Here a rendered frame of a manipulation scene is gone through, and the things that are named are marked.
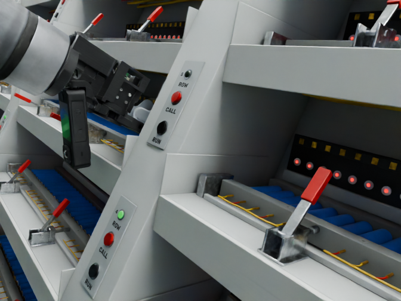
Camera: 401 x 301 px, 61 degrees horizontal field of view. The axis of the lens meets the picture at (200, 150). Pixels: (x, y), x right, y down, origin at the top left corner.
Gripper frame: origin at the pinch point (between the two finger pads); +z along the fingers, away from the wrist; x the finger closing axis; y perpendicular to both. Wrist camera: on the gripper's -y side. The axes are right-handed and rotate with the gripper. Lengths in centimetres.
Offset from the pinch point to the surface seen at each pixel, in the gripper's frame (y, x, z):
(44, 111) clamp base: -5.0, 36.9, -7.0
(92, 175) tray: -9.8, 2.3, -6.9
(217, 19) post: 17.1, -11.7, -8.5
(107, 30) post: 24, 54, 3
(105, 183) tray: -9.4, -2.7, -7.0
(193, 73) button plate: 9.1, -12.2, -8.5
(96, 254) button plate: -17.1, -10.4, -8.0
